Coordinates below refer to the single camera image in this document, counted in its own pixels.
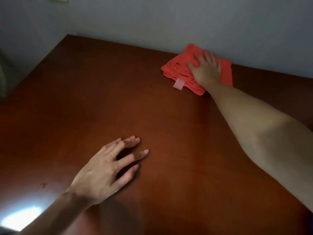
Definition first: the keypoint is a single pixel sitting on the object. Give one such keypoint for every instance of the person's right hand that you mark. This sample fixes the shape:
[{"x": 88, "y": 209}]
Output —
[{"x": 207, "y": 73}]

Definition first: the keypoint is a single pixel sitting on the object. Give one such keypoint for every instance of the person's left hand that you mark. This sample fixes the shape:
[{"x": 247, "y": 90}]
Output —
[{"x": 97, "y": 178}]

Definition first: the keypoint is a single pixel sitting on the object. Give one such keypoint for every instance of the red cloth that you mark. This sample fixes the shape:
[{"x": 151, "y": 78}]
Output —
[{"x": 176, "y": 68}]

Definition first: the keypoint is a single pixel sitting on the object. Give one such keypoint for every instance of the person's right forearm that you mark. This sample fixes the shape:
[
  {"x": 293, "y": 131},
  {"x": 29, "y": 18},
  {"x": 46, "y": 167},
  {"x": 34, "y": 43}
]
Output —
[{"x": 256, "y": 129}]

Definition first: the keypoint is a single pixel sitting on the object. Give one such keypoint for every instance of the brown wooden table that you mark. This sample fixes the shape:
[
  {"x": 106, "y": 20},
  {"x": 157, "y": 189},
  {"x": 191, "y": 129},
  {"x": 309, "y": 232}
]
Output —
[{"x": 146, "y": 107}]

